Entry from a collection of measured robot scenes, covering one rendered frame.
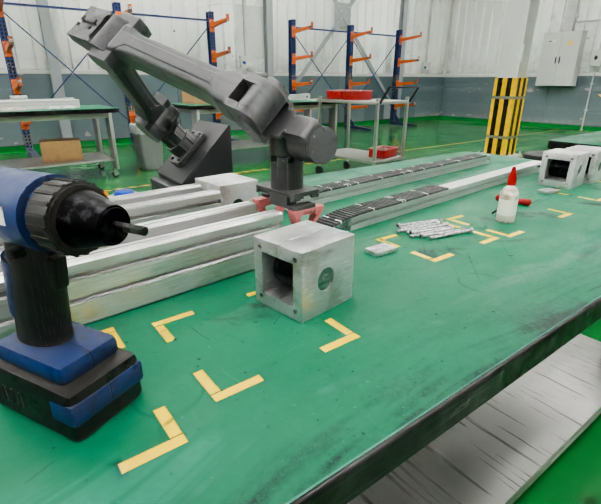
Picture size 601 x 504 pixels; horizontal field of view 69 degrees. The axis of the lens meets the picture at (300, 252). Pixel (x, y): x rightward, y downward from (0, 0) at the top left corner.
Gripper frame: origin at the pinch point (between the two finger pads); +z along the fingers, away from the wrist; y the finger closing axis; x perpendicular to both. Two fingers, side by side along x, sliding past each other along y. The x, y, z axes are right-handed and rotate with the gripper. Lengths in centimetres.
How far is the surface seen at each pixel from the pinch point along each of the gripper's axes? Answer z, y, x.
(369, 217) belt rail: 0.6, 1.2, 21.5
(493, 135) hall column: 49, -245, 596
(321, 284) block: -2.1, 21.9, -12.6
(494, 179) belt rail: 0, 2, 76
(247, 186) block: -6.5, -14.2, 1.4
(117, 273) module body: -3.7, 4.8, -32.0
